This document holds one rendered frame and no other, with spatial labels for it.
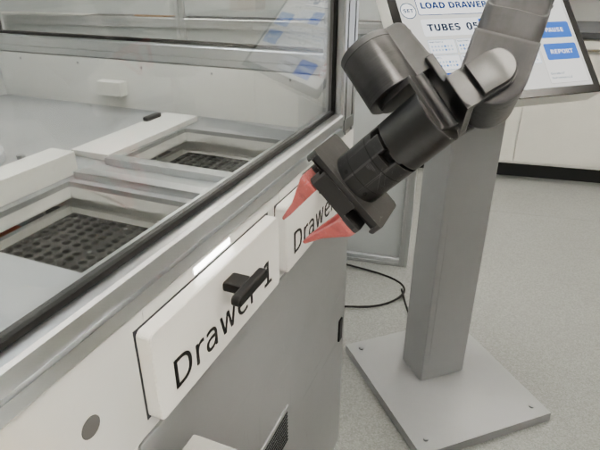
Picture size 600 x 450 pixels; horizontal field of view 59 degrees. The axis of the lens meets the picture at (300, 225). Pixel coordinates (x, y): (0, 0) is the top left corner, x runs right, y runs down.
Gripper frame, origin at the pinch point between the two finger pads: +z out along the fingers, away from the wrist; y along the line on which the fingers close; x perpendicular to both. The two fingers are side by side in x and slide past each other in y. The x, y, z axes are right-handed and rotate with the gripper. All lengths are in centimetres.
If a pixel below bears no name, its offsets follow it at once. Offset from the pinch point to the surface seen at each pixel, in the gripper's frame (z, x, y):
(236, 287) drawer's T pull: 9.1, 4.7, -0.7
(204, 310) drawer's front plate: 11.2, 8.7, -0.1
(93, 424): 14.0, 24.6, -0.6
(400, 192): 59, -163, -28
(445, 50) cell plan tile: -8, -80, 5
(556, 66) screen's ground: -22, -97, -16
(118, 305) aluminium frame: 8.1, 18.8, 5.9
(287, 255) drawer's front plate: 14.9, -14.2, -3.5
